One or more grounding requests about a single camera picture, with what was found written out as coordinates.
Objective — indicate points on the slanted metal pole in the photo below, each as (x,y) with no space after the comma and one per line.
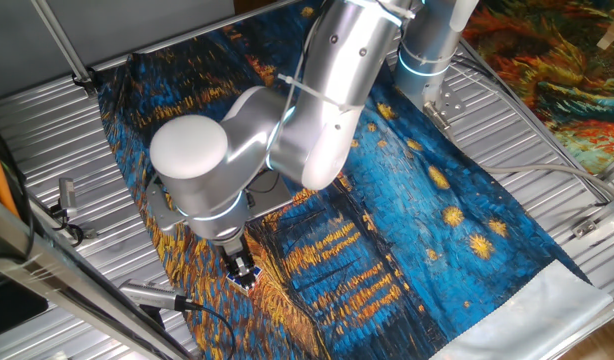
(62,47)

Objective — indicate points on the blue starry night cloth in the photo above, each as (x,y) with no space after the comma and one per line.
(387,210)

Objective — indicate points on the silver digital pocket scale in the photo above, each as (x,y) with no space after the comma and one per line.
(277,202)

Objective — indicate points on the aluminium frame bar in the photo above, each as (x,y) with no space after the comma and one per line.
(62,280)

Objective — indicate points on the aluminium corner bracket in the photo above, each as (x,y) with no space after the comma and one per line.
(599,217)

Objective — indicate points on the blue white Rubik's cube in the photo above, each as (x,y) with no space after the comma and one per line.
(256,282)

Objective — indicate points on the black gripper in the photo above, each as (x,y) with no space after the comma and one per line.
(236,252)

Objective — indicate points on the light wooden block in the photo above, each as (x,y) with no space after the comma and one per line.
(612,32)

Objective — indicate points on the small silver camera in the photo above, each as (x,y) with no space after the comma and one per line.
(67,195)

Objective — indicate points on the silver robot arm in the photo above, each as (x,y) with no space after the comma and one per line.
(307,125)

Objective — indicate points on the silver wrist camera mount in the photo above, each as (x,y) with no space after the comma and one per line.
(162,210)

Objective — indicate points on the orange sunflower painted cloth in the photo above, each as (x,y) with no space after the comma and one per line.
(562,110)

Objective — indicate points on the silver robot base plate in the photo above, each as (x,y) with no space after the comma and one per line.
(447,105)

